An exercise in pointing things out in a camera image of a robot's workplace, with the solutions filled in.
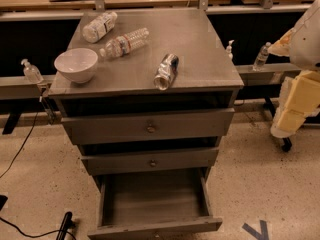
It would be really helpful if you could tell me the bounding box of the silver redbull can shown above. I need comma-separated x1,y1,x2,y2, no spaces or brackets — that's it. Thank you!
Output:
153,54,179,91

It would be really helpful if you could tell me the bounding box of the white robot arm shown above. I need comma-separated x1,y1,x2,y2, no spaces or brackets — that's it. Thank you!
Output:
269,0,320,138

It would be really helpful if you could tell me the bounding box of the grey wooden drawer cabinet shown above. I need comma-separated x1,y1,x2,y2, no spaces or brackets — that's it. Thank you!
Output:
47,7,245,240

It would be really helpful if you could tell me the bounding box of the grey top drawer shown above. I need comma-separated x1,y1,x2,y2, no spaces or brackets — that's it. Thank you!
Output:
62,108,234,145

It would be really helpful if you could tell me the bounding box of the grey middle drawer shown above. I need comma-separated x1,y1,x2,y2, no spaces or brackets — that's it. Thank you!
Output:
81,147,219,176

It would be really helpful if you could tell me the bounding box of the grey open bottom drawer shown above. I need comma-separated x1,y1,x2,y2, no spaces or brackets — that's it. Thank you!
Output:
87,167,224,240

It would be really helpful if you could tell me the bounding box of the clear water bottle red label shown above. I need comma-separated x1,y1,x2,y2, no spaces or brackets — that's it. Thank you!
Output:
99,28,149,59

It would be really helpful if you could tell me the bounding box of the small white pump bottle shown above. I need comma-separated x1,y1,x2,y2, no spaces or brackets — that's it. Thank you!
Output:
226,40,234,60

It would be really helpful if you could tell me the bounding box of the white ceramic bowl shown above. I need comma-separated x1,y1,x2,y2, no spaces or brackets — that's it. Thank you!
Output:
54,48,98,83

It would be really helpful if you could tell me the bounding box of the clear bottle white label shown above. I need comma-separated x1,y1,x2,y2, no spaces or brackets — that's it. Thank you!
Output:
82,12,118,43

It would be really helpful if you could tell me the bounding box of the upright clear water bottle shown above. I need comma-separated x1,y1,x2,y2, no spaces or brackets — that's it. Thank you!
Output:
253,42,271,71

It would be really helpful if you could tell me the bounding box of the black table leg with caster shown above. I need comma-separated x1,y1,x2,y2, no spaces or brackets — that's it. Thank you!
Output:
265,97,292,152

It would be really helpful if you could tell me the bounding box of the left hand sanitizer pump bottle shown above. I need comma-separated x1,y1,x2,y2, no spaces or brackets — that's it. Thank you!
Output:
21,59,44,84

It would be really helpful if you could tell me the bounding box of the black stand foot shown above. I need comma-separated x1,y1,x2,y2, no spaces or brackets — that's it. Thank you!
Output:
56,211,75,240

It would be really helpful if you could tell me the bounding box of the black floor cable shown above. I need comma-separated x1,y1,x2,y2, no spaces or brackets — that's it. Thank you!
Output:
0,110,78,240

